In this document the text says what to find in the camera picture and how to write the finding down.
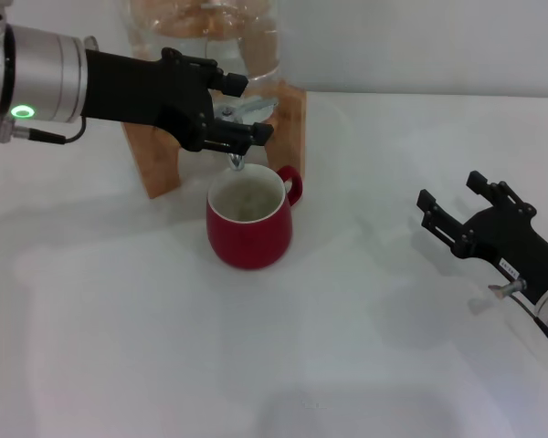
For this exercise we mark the red ceramic cup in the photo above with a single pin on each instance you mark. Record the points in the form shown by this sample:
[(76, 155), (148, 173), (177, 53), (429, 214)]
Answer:
[(251, 242)]

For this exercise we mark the wooden dispenser stand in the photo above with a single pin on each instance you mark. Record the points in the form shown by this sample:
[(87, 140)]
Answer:
[(160, 164)]

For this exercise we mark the glass water dispenser jar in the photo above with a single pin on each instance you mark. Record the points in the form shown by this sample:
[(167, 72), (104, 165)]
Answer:
[(256, 50)]

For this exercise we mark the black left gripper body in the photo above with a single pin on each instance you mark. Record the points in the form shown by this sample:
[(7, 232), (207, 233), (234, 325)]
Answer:
[(141, 91)]

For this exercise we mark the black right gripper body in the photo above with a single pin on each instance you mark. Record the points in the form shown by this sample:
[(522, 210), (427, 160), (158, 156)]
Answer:
[(507, 246)]

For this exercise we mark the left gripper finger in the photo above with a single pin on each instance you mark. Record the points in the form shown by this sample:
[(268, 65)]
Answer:
[(237, 134), (210, 73)]

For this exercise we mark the chrome faucet spout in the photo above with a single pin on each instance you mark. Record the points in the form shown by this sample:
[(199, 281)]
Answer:
[(236, 162)]

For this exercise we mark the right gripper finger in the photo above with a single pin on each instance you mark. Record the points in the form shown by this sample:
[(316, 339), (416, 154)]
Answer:
[(443, 219), (502, 191)]

